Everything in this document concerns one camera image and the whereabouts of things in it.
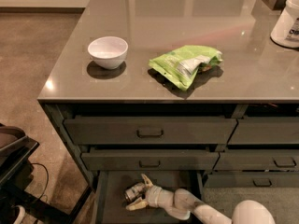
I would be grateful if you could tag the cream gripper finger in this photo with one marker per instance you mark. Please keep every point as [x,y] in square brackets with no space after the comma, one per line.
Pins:
[137,204]
[147,181]

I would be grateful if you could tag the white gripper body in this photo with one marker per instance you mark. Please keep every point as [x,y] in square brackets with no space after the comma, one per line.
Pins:
[154,196]

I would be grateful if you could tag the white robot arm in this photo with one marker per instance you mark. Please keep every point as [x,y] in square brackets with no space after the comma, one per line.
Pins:
[181,203]

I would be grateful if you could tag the dark robot base cart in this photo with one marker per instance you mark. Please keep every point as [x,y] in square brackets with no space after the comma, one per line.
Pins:
[15,149]

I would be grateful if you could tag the bottom left open drawer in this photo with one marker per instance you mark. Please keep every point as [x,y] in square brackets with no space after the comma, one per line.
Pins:
[109,204]

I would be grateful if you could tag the middle left grey drawer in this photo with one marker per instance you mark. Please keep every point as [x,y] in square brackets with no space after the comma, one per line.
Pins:
[149,159]

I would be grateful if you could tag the grey drawer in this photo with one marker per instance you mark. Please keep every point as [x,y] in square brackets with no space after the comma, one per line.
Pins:
[258,160]
[269,131]
[253,180]
[149,159]
[149,130]

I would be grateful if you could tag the top left grey drawer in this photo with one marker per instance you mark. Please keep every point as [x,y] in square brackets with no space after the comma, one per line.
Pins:
[149,130]

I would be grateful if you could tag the middle right grey drawer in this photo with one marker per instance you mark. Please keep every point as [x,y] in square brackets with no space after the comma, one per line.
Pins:
[258,160]

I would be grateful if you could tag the grey counter cabinet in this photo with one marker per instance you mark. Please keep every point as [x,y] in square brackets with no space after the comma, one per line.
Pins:
[256,78]

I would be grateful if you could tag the top right grey drawer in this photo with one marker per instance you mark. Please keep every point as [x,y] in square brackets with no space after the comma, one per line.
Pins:
[269,131]

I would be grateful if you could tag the bottom right grey drawer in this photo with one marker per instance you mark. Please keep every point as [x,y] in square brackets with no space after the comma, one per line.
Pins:
[253,180]

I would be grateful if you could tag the green chip bag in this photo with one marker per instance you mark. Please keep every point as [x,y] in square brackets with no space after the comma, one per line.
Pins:
[180,66]

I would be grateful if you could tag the white ceramic bowl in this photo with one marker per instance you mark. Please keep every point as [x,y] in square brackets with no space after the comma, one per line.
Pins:
[108,52]

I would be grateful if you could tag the white plastic canister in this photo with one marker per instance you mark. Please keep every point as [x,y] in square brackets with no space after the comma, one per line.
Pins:
[286,30]

